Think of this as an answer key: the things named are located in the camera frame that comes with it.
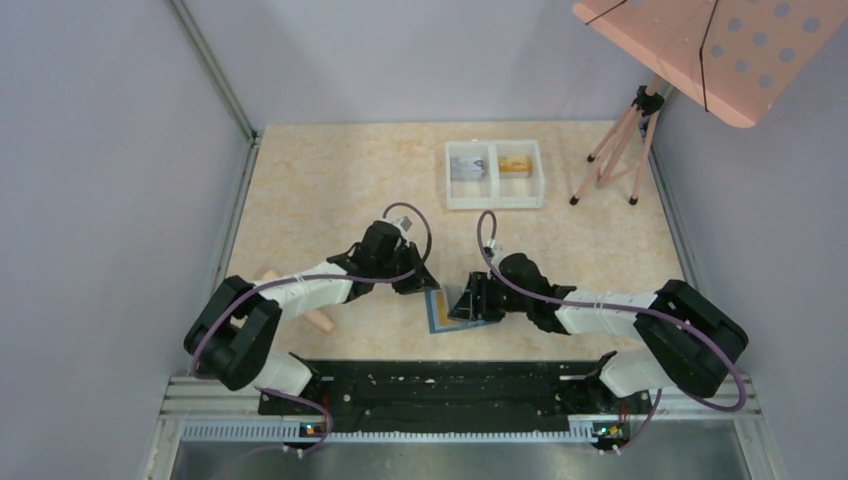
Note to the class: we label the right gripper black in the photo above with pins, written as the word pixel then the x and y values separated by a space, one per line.
pixel 480 299

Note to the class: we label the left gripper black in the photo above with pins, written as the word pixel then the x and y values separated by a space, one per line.
pixel 411 275

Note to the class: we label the teal card holder wallet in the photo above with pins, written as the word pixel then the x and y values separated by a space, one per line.
pixel 467 324

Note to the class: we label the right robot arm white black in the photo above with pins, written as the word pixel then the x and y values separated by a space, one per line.
pixel 687 342

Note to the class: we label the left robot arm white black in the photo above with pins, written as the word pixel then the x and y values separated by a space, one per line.
pixel 232 339

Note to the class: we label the silver card in tray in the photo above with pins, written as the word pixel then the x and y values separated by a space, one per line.
pixel 467 168

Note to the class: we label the gold card in tray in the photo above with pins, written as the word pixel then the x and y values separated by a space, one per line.
pixel 515 166

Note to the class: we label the beige wooden peg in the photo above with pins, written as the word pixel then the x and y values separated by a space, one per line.
pixel 316 317

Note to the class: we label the white two-compartment tray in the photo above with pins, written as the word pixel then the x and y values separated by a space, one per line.
pixel 496 192

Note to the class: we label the pink tripod stand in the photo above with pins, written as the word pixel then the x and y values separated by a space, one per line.
pixel 643 111

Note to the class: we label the pink perforated board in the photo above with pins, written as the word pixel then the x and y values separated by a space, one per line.
pixel 733 57

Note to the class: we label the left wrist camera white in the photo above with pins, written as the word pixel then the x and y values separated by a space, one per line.
pixel 403 224

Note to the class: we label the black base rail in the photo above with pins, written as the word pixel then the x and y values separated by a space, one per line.
pixel 456 396

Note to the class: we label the grey slotted cable duct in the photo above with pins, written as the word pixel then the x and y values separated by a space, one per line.
pixel 286 431

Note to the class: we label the aluminium frame post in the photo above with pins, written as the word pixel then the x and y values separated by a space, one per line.
pixel 211 67

